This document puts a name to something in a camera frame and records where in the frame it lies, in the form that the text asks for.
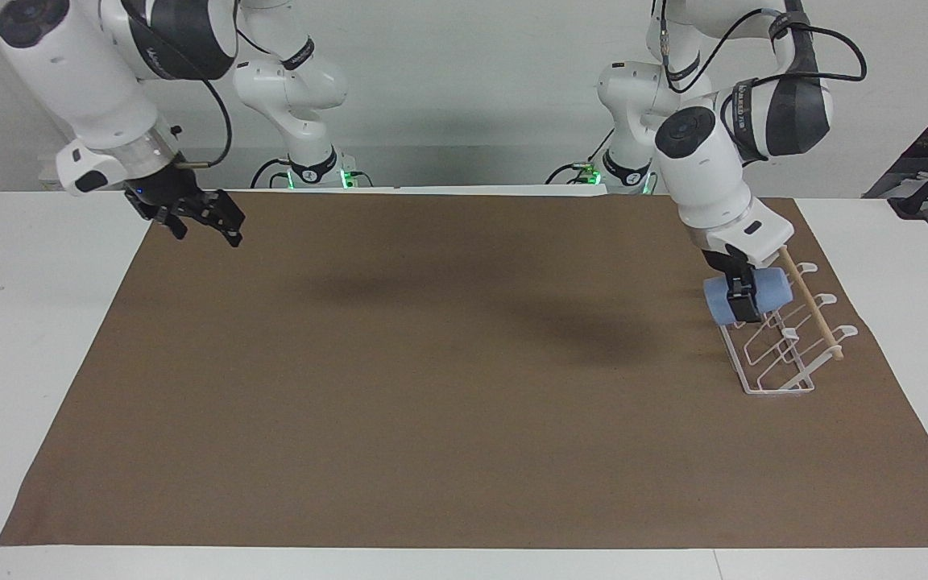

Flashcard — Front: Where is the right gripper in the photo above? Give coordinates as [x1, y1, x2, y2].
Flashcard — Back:
[124, 156, 246, 247]

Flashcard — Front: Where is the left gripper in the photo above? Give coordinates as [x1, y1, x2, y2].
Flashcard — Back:
[701, 245, 763, 324]

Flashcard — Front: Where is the blue cup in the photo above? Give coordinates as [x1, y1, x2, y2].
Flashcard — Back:
[703, 267, 793, 327]

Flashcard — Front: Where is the white wire cup holder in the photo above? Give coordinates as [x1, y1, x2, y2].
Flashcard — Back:
[722, 246, 860, 396]

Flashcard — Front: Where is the black cable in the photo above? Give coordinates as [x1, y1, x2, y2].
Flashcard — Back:
[251, 157, 292, 190]
[651, 0, 868, 138]
[122, 0, 234, 170]
[545, 163, 599, 185]

